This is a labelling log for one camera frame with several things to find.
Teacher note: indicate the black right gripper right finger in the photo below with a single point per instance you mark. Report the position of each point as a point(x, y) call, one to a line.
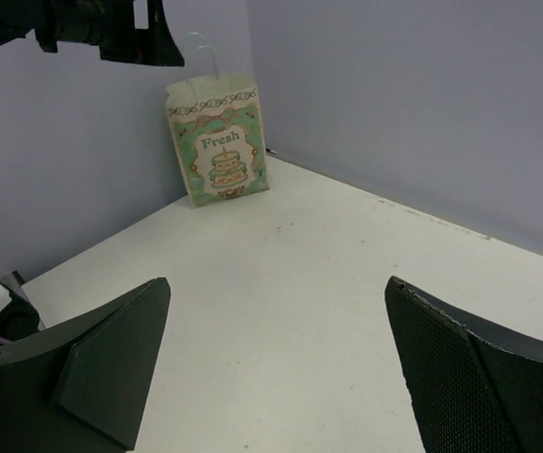
point(475, 386)

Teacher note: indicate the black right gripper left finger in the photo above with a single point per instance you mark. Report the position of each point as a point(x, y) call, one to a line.
point(82, 385)

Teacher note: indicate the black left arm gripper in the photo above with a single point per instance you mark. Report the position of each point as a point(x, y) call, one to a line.
point(107, 25)

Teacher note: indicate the green printed paper gift bag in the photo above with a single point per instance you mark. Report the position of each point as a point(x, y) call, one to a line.
point(217, 131)

